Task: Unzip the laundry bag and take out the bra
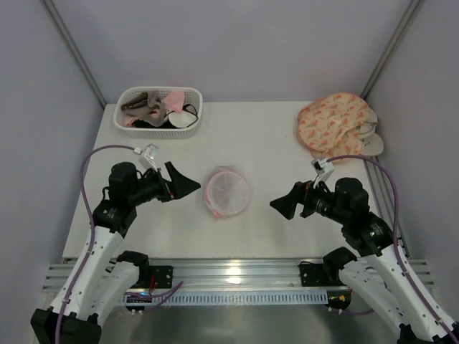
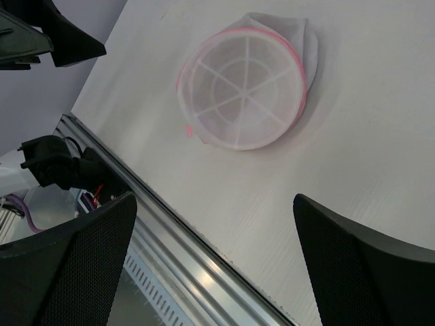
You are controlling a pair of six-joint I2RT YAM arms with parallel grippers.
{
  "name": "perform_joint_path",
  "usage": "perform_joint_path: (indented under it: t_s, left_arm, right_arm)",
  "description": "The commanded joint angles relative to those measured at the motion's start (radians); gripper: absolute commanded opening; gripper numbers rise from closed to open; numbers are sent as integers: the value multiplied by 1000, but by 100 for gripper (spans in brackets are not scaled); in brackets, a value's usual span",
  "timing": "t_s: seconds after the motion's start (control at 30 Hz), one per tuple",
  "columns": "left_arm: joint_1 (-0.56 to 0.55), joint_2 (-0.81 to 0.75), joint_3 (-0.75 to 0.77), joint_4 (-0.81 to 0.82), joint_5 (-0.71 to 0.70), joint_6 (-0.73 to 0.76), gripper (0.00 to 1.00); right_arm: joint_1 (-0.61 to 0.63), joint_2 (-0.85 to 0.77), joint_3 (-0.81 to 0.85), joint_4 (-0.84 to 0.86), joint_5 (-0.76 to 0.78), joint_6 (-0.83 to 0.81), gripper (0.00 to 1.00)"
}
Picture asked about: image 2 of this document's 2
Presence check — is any white mesh laundry bag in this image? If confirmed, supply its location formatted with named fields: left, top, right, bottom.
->
left=176, top=12, right=319, bottom=151

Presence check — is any white slotted cable duct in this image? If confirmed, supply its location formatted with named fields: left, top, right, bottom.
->
left=124, top=248, right=193, bottom=326

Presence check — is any aluminium front rail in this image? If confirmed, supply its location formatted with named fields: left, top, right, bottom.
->
left=55, top=115, right=295, bottom=325

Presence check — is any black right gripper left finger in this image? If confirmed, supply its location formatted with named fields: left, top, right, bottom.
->
left=1, top=192, right=137, bottom=325

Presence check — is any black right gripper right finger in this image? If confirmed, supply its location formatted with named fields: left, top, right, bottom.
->
left=293, top=194, right=434, bottom=325

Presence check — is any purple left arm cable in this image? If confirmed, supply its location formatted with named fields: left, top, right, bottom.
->
left=0, top=193, right=45, bottom=235

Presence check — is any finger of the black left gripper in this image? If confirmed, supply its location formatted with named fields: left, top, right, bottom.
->
left=1, top=8, right=54, bottom=70
left=43, top=1, right=106, bottom=67

